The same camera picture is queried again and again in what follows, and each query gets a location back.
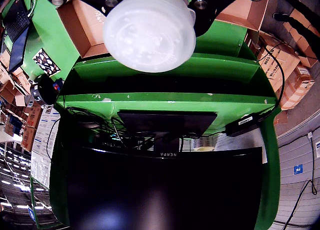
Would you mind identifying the black handheld barcode scanner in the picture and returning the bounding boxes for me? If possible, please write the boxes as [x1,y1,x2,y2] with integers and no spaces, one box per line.
[29,74,60,106]

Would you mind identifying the black white patterned card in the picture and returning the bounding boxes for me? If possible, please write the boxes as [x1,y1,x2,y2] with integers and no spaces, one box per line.
[32,48,62,77]

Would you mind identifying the taped cardboard box stack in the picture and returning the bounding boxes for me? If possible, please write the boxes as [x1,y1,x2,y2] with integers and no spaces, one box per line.
[278,65,316,111]

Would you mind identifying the translucent bottle with blue label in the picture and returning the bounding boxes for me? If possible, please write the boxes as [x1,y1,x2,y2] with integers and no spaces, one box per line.
[102,0,197,73]

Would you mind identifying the white printed paper sheet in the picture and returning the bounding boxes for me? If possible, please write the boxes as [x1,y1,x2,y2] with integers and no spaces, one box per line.
[30,106,61,190]

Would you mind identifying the thin black cable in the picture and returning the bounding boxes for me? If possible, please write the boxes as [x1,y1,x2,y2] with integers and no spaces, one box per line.
[257,41,286,116]

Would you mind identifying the stacked cardboard boxes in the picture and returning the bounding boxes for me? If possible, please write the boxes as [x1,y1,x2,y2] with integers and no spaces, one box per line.
[0,47,43,152]

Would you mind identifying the shallow cardboard tray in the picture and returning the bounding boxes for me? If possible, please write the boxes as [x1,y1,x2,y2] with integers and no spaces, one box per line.
[56,0,112,59]

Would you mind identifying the black wall cable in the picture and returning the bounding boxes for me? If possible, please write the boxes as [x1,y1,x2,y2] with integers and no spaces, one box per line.
[281,132,318,230]

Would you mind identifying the black monitor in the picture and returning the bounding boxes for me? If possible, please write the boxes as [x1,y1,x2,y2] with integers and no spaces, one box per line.
[64,145,266,230]

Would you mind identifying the person in black clothes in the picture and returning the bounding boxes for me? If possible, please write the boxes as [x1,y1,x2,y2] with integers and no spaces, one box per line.
[272,0,320,61]

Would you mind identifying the flat cardboard sheets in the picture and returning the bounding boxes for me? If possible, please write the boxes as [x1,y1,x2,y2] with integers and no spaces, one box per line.
[282,7,320,68]

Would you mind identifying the printed cardboard box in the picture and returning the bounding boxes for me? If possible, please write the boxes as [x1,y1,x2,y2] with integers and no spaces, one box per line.
[257,32,301,92]

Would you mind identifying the brown cardboard box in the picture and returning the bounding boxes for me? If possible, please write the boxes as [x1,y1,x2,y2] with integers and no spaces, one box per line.
[214,0,271,31]

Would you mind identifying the black keyboard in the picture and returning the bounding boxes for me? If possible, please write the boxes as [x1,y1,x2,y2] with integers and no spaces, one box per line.
[2,0,31,41]

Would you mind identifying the black cable bundle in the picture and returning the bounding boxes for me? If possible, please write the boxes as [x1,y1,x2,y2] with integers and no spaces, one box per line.
[64,106,157,151]

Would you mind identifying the black power adapter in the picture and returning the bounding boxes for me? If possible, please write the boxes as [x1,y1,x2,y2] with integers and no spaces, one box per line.
[224,112,266,138]

